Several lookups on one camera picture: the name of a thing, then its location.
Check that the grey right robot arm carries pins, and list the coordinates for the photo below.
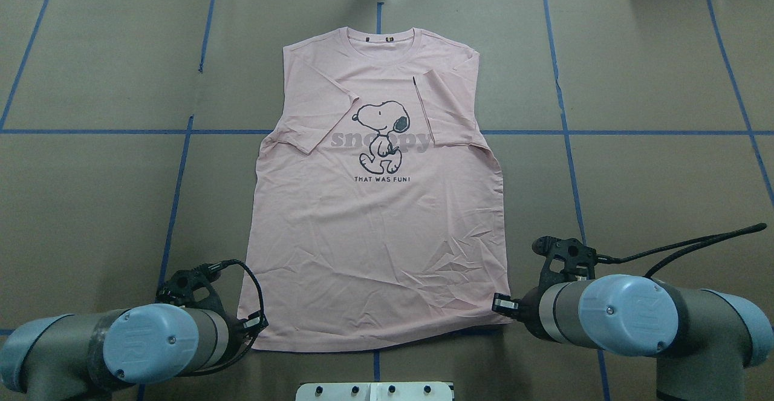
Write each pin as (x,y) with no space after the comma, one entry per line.
(702,340)

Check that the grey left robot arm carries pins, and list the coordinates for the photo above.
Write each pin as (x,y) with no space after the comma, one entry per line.
(185,333)

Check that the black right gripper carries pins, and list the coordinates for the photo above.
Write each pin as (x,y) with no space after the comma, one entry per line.
(527,308)

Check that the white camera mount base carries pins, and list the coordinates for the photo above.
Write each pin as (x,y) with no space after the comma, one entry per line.
(432,390)

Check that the pink Snoopy t-shirt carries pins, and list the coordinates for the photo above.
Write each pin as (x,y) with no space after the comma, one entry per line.
(378,214)

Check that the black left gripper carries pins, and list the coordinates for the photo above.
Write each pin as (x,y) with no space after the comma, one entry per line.
(231,331)

